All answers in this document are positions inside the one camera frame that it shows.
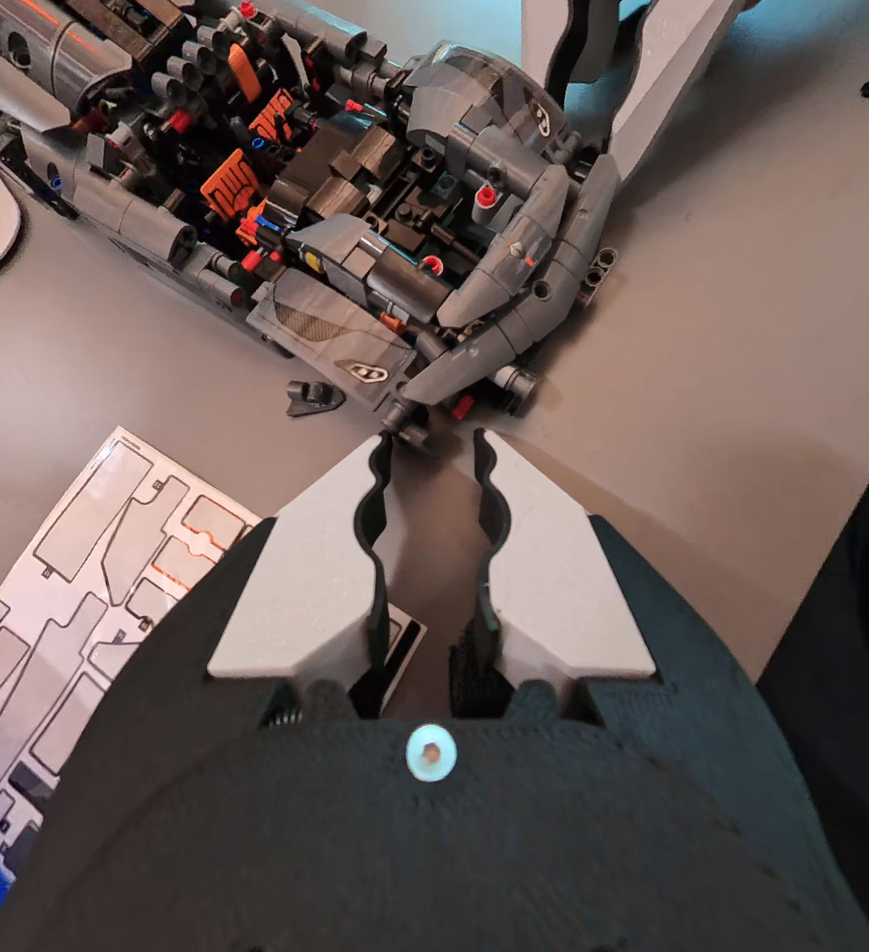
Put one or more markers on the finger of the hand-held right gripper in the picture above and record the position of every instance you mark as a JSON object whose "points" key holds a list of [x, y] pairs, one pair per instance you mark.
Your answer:
{"points": [[549, 37], [672, 82]]}

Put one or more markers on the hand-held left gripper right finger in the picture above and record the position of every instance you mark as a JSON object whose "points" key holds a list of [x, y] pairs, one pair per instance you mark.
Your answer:
{"points": [[561, 580]]}

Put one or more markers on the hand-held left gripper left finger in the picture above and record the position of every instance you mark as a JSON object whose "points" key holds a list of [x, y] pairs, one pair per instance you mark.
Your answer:
{"points": [[293, 573]]}

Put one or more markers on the grey lego car model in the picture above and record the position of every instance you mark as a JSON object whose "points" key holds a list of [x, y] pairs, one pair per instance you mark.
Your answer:
{"points": [[345, 186]]}

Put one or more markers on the small black lego piece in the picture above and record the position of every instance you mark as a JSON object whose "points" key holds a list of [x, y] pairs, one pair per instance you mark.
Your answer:
{"points": [[315, 398]]}

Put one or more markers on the white sticker sheet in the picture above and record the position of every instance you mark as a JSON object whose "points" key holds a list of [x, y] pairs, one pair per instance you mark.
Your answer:
{"points": [[70, 535]]}

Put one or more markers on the person's dark green clothing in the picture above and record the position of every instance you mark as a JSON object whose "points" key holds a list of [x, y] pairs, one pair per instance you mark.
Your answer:
{"points": [[851, 669]]}

